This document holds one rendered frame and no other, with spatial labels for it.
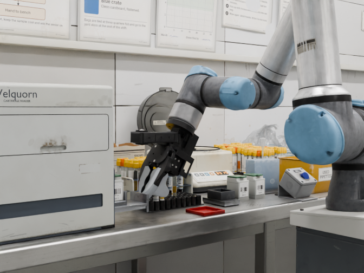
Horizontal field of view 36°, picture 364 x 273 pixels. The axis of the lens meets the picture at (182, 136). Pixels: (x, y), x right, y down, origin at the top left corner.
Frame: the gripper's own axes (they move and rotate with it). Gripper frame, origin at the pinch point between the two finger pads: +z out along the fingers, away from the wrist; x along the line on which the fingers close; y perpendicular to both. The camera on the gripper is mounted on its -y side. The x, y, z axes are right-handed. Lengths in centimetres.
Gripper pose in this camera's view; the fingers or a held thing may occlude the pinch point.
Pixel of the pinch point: (141, 197)
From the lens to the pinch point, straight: 128.2
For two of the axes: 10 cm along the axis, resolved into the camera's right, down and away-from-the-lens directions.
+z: -3.9, 8.8, -2.7
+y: 6.7, 4.7, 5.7
